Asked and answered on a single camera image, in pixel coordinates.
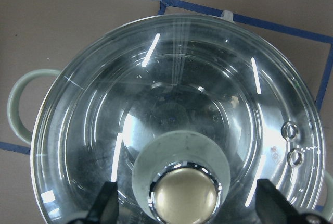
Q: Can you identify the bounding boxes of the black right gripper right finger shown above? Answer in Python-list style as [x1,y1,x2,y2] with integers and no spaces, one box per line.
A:
[255,179,329,223]

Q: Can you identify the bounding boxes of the pale green cooking pot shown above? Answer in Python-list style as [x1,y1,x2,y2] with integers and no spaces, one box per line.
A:
[7,10,333,224]

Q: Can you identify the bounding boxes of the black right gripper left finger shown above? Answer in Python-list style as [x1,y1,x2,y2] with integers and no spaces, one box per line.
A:
[70,181,119,224]

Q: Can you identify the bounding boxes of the glass pot lid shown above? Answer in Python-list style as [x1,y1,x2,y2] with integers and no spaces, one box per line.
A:
[30,13,326,224]

